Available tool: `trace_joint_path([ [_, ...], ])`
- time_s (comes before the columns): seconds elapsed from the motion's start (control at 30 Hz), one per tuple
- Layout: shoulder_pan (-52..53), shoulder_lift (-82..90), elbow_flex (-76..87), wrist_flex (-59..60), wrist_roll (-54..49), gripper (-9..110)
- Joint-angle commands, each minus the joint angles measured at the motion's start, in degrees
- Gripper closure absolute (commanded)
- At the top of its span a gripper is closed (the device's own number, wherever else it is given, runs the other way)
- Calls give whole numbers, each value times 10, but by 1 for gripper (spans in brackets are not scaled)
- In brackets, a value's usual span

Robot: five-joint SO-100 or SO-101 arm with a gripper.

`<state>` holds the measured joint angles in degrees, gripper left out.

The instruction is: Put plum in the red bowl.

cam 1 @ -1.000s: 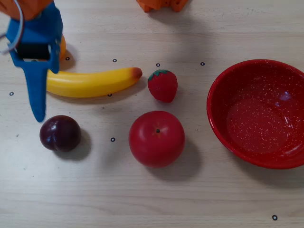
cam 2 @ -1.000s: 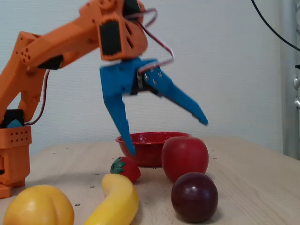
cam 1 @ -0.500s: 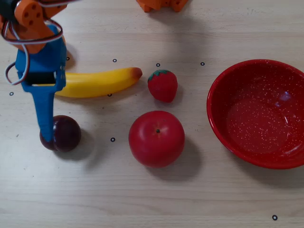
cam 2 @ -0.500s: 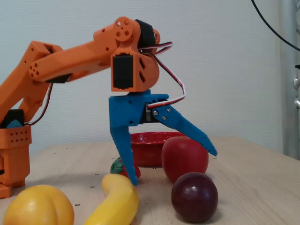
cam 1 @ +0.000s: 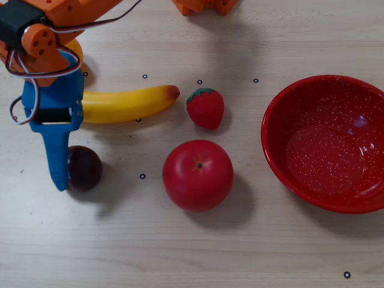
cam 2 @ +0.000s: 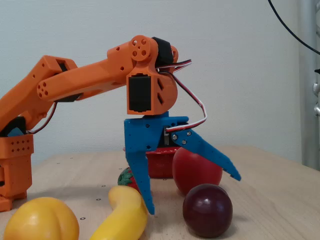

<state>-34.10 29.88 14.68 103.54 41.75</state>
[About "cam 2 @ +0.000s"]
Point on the grey vertical metal pole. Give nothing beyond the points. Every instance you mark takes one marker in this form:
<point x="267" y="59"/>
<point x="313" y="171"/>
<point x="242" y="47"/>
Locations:
<point x="306" y="112"/>

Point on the yellow orange toy peach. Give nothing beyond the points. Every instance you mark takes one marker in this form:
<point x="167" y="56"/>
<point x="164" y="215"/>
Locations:
<point x="37" y="220"/>

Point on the dark purple toy plum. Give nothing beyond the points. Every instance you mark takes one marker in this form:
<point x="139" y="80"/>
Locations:
<point x="207" y="212"/>

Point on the red toy strawberry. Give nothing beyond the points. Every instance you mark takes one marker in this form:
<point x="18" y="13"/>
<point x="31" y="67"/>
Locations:
<point x="126" y="178"/>

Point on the silver metal pole fitting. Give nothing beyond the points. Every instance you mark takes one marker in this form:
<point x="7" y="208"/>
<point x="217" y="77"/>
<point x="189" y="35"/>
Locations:
<point x="317" y="100"/>

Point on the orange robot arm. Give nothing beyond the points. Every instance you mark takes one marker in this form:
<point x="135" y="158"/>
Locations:
<point x="87" y="75"/>

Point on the red speckled bowl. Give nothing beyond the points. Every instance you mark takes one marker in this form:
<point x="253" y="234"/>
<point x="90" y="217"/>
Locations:
<point x="160" y="165"/>

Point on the red toy apple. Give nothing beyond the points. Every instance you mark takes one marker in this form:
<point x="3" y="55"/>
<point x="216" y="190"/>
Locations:
<point x="195" y="175"/>

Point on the yellow toy banana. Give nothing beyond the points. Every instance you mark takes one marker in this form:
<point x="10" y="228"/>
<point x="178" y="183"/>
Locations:
<point x="125" y="215"/>

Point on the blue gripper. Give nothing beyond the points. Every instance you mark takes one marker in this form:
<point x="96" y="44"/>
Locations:
<point x="143" y="133"/>

